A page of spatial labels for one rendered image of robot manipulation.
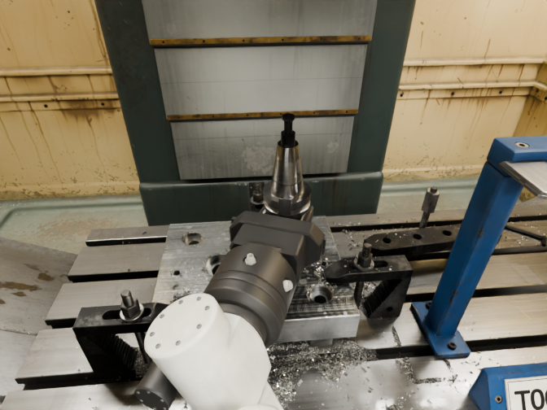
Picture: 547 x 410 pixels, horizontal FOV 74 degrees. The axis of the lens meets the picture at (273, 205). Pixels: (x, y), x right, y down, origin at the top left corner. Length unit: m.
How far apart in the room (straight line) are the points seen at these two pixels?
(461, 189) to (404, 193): 0.24
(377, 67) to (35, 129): 1.14
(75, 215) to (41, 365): 0.94
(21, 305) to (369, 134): 0.99
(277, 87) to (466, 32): 0.77
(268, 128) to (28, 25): 0.80
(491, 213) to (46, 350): 0.65
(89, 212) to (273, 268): 1.23
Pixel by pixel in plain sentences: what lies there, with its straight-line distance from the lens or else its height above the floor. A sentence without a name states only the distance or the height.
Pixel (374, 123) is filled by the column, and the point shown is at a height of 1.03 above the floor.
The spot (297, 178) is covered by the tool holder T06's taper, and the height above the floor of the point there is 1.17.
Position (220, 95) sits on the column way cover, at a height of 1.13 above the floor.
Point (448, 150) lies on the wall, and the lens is 1.61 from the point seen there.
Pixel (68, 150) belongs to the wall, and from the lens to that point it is 1.50.
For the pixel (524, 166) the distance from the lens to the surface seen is 0.46.
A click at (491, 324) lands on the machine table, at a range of 0.71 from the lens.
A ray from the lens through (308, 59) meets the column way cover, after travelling 0.87.
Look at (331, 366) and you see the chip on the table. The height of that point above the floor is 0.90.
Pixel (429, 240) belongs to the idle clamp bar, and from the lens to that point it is 0.72.
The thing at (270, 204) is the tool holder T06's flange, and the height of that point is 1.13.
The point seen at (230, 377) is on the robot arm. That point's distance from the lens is 0.32.
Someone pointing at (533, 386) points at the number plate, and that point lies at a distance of 0.61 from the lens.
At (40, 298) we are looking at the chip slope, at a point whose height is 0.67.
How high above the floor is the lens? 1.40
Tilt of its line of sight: 35 degrees down
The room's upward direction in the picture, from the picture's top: straight up
